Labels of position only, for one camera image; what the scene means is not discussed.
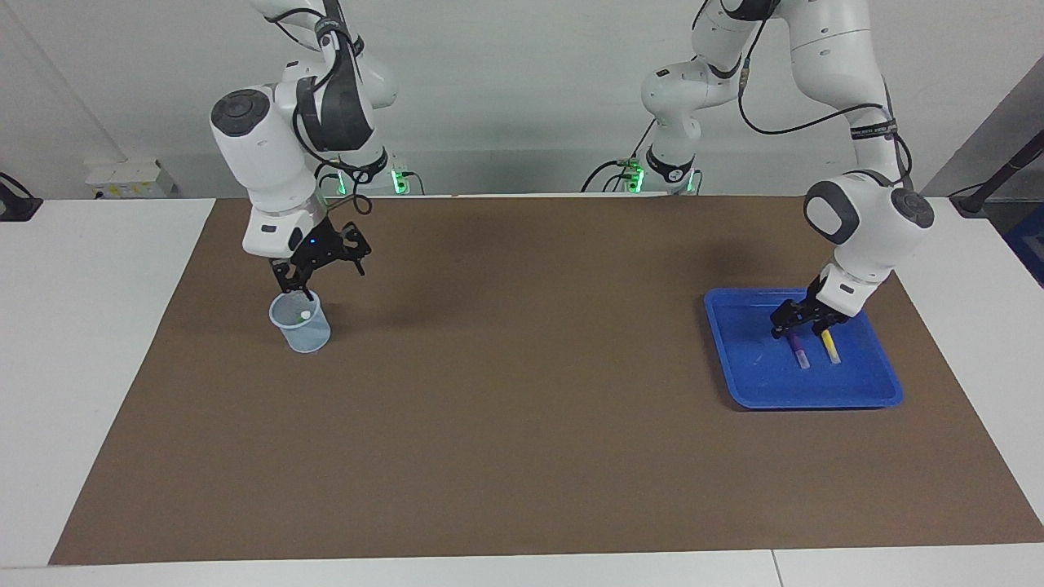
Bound white wall socket box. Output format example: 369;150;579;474
86;159;176;199

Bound pale blue mesh pen cup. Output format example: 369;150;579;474
269;288;332;354

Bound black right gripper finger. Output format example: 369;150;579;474
272;259;317;299
336;222;373;276

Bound black clamp base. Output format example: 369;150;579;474
0;171;43;223

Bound blue crate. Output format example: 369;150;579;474
1003;204;1044;286

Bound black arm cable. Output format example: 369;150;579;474
737;0;914;190
269;0;376;217

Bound black stand pole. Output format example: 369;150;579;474
950;130;1044;217

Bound blue plastic tray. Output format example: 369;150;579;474
704;287;905;410

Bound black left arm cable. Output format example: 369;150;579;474
737;0;914;190

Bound black left base cable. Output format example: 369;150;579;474
581;121;657;195

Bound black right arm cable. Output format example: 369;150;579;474
269;0;376;217

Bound brown table mat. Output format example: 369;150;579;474
49;194;1044;566

